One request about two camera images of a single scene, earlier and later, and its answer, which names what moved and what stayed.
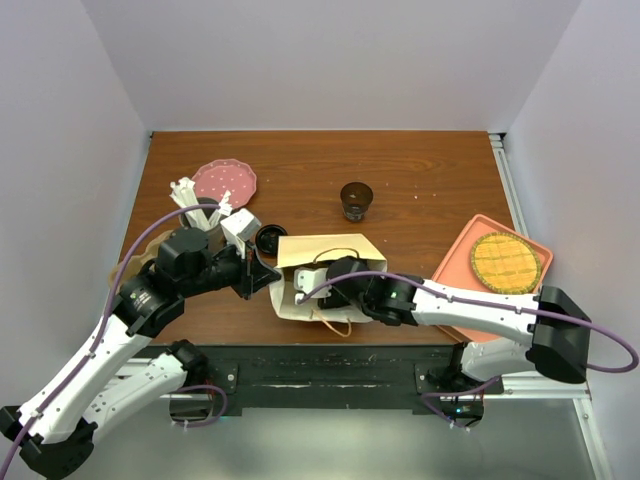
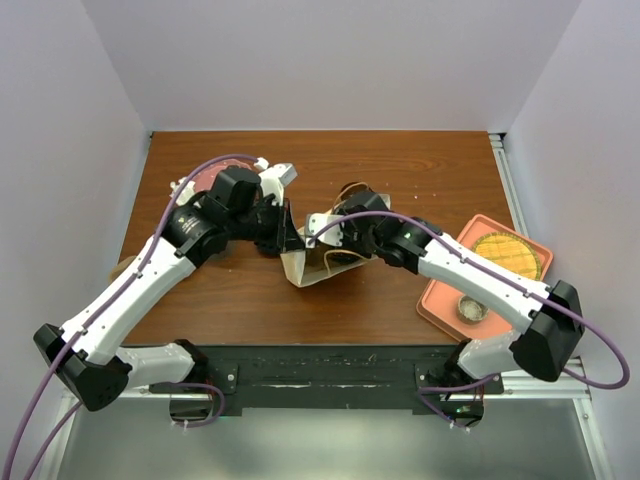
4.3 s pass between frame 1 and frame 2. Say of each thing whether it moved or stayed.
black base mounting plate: stayed
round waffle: stayed
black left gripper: moved
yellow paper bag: moved
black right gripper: moved
